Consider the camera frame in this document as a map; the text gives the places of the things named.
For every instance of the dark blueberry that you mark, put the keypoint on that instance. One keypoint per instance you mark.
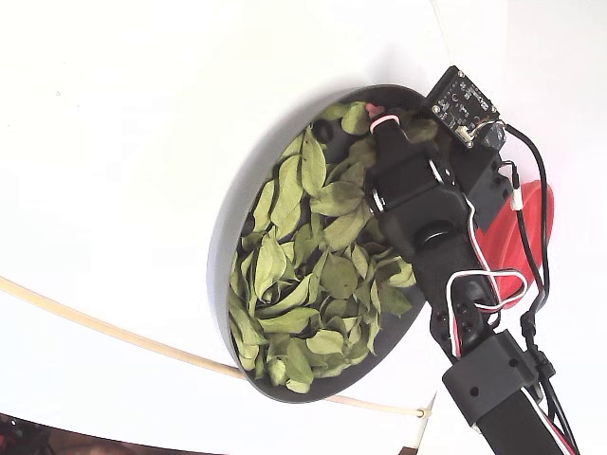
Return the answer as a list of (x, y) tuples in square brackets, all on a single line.
[(323, 129)]

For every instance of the long thin wooden rod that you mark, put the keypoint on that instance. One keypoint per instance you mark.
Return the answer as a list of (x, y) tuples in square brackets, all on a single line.
[(156, 350)]

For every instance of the red collapsible silicone cup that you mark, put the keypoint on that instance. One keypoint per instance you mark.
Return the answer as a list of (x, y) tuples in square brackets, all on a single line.
[(502, 256)]

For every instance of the black gripper camera module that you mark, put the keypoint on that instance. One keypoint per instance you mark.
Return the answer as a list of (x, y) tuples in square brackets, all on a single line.
[(465, 102)]

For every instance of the dark grey shallow bowl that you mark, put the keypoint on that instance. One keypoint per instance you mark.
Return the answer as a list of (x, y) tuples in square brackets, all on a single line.
[(219, 265)]

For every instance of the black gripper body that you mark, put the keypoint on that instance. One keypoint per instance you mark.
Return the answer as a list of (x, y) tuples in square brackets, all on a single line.
[(402, 179)]

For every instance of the gripper finger with pink tip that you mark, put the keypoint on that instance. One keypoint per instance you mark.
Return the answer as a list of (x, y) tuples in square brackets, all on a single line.
[(389, 135)]

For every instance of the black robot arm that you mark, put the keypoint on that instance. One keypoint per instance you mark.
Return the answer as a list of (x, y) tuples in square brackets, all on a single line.
[(498, 379)]

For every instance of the pile of green dried leaves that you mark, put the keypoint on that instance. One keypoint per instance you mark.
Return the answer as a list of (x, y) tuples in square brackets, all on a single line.
[(294, 189)]

